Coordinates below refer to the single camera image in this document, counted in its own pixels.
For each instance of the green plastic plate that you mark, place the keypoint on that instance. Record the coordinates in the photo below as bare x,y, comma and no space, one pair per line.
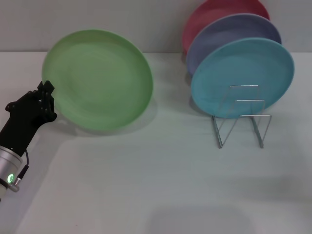
100,80

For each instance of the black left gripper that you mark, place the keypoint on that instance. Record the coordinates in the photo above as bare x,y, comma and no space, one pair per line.
24,119

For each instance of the light blue plastic plate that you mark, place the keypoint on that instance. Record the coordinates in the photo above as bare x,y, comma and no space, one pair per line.
243,68

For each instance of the pink plastic plate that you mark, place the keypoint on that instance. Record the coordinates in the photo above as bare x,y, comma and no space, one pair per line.
207,17

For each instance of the purple plastic plate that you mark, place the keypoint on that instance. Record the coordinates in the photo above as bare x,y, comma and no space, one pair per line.
219,36

